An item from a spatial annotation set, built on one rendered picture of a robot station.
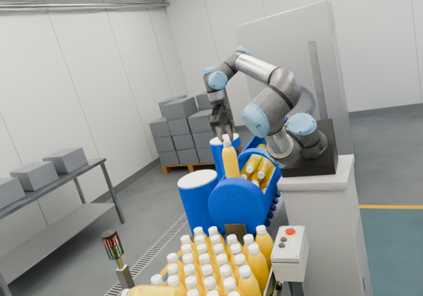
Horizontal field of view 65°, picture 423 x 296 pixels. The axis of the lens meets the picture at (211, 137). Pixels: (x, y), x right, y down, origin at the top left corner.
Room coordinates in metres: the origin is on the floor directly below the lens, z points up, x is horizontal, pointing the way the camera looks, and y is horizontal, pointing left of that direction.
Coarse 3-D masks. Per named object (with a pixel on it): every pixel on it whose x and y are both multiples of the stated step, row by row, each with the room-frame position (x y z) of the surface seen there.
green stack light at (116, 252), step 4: (120, 244) 1.20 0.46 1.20; (112, 248) 1.17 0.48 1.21; (116, 248) 1.18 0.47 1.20; (120, 248) 1.19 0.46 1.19; (108, 252) 1.17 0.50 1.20; (112, 252) 1.17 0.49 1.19; (116, 252) 1.18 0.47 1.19; (120, 252) 1.18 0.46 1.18; (108, 256) 1.18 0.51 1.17; (112, 256) 1.17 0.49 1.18; (116, 256) 1.17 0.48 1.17; (120, 256) 1.18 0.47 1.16
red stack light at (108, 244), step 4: (116, 236) 1.19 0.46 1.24; (104, 240) 1.17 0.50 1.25; (108, 240) 1.17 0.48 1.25; (112, 240) 1.18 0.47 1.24; (116, 240) 1.19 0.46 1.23; (104, 244) 1.18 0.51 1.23; (108, 244) 1.17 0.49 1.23; (112, 244) 1.17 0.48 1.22; (116, 244) 1.18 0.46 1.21; (108, 248) 1.17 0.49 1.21
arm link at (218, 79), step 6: (222, 66) 1.45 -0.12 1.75; (210, 72) 1.51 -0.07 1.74; (216, 72) 1.41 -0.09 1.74; (222, 72) 1.42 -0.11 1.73; (228, 72) 1.43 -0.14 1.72; (210, 78) 1.42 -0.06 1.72; (216, 78) 1.41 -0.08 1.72; (222, 78) 1.41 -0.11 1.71; (228, 78) 1.44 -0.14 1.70; (210, 84) 1.43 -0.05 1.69; (216, 84) 1.41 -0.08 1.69; (222, 84) 1.41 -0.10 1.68
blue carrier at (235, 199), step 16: (256, 144) 2.26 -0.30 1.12; (240, 160) 2.00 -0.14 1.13; (224, 176) 1.60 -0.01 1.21; (272, 176) 1.62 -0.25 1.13; (224, 192) 1.46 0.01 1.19; (240, 192) 1.42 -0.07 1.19; (256, 192) 1.40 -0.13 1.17; (272, 192) 1.54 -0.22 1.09; (208, 208) 1.50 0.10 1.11; (224, 208) 1.46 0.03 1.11; (240, 208) 1.43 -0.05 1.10; (256, 208) 1.39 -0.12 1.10; (256, 224) 1.40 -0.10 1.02
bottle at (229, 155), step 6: (222, 150) 1.55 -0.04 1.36; (228, 150) 1.52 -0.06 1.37; (234, 150) 1.53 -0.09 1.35; (222, 156) 1.53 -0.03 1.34; (228, 156) 1.51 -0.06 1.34; (234, 156) 1.51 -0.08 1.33; (228, 162) 1.51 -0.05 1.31; (234, 162) 1.51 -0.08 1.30; (228, 168) 1.51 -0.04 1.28; (234, 168) 1.51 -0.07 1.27; (228, 174) 1.51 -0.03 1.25; (234, 174) 1.51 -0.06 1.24
